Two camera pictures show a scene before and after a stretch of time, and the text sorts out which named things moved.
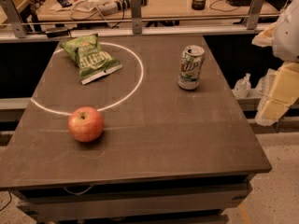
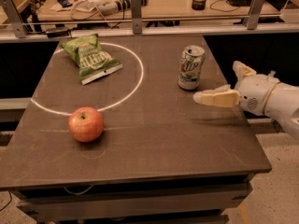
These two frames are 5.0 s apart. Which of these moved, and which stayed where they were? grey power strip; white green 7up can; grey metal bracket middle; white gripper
Moved: white gripper
Stayed: grey metal bracket middle; grey power strip; white green 7up can
